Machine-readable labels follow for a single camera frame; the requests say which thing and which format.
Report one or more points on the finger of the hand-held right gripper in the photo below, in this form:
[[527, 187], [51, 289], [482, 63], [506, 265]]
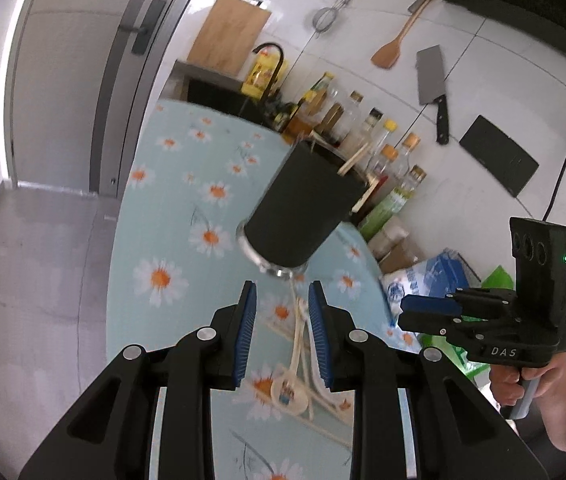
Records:
[[423, 323], [428, 304]]

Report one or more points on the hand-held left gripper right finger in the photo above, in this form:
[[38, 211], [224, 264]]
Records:
[[320, 337]]

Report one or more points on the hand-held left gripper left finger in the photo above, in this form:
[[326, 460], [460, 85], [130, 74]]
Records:
[[245, 332]]

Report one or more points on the plain cream spoon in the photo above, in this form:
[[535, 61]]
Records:
[[305, 320]]

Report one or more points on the cream printed spoon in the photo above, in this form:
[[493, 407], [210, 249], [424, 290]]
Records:
[[289, 392]]

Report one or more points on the wooden chopstick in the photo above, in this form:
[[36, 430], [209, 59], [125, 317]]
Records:
[[355, 159], [324, 144], [367, 195], [332, 402], [330, 432]]

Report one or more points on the black utensil holder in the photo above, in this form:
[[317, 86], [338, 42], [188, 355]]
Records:
[[298, 210]]

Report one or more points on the person's right hand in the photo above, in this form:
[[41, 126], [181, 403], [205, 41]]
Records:
[[560, 400]]

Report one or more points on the blue white salt bag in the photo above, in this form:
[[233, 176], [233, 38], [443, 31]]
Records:
[[428, 275]]

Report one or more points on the brown powder jar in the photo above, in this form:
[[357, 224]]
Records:
[[405, 255]]

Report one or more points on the green plastic bag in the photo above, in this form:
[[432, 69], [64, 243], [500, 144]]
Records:
[[463, 370]]

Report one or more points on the white lid spice jar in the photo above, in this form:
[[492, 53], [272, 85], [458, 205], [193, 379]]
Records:
[[390, 237]]

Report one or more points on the gold cap green label bottle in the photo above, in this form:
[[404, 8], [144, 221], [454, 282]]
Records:
[[390, 205]]

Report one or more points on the floral blue tablecloth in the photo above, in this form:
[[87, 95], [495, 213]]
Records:
[[188, 200]]

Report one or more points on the small gold cap bottle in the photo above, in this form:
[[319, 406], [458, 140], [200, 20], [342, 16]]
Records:
[[387, 160]]

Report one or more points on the tall clear gold cap bottle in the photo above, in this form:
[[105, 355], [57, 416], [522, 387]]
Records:
[[409, 152]]

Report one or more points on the yellow cap clear bottle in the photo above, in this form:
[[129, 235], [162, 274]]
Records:
[[389, 132]]

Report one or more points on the black cap bottle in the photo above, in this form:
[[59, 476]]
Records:
[[372, 125]]

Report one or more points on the small dark container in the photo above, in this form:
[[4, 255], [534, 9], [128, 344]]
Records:
[[283, 115]]

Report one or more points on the yellow cap green label bottle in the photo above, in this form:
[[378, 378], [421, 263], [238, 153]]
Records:
[[319, 95]]

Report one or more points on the dark kitchen sink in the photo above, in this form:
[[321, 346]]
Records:
[[213, 92]]

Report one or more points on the wooden spatula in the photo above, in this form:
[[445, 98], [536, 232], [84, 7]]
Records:
[[387, 54]]

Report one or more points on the yellow oil bottle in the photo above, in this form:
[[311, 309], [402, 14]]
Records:
[[258, 77]]

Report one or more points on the black faucet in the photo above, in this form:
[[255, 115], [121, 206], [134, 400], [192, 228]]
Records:
[[279, 72]]

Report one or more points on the wooden cutting board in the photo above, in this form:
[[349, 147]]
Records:
[[230, 35]]

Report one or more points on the grey door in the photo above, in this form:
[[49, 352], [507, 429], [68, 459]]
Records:
[[78, 75]]

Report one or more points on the black rectangular wall board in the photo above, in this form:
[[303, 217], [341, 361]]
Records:
[[500, 155]]

